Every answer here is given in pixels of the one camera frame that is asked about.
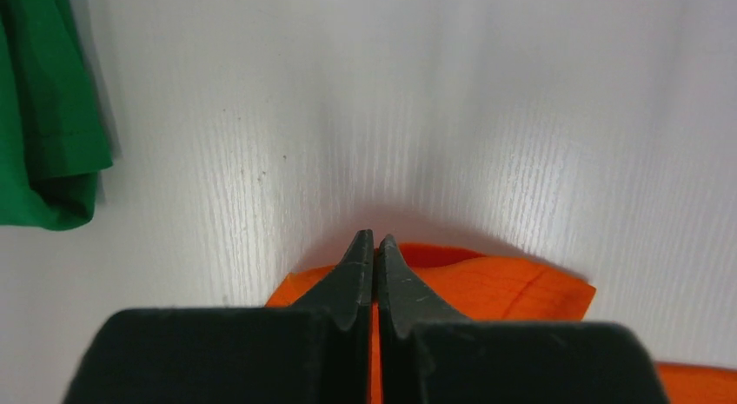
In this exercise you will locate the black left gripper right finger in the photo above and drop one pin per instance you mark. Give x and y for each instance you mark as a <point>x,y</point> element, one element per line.
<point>432,353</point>

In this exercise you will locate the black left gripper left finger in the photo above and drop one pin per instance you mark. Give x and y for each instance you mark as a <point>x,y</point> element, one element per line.
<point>315,350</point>

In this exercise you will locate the orange t shirt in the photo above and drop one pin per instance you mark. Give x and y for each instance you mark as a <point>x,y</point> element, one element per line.
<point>504,288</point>

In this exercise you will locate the folded green t shirt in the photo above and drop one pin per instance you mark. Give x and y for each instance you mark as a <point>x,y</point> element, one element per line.
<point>53,142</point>

